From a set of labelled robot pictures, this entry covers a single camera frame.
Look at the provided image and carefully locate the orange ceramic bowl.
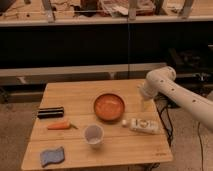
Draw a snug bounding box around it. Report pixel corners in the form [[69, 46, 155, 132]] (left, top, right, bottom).
[[94, 93, 125, 121]]

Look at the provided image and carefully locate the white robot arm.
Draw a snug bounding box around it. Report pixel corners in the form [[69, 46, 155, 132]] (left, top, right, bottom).
[[139, 66, 213, 132]]

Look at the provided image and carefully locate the wooden folding table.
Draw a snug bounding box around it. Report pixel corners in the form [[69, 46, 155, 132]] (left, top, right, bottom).
[[22, 79, 173, 171]]

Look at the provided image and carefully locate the clear plastic cup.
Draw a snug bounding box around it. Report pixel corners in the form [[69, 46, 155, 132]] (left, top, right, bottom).
[[84, 124, 104, 149]]

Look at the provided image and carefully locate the white squeeze bottle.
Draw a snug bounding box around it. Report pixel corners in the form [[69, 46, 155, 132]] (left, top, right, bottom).
[[121, 118, 159, 134]]

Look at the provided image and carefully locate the orange carrot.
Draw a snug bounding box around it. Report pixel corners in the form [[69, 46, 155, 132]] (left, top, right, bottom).
[[47, 121, 76, 130]]

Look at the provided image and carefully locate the black rectangular case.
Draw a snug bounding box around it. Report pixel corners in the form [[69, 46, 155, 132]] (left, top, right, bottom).
[[37, 107, 64, 119]]

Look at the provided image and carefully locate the long metal shelf rack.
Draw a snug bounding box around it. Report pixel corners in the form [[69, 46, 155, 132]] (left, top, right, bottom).
[[0, 7, 213, 86]]

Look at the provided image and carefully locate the blue sponge cloth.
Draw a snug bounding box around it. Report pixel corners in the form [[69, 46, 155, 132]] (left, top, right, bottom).
[[40, 147, 65, 167]]

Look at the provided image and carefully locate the black power cable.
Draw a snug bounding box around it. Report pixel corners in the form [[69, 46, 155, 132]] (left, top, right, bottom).
[[156, 98, 175, 148]]

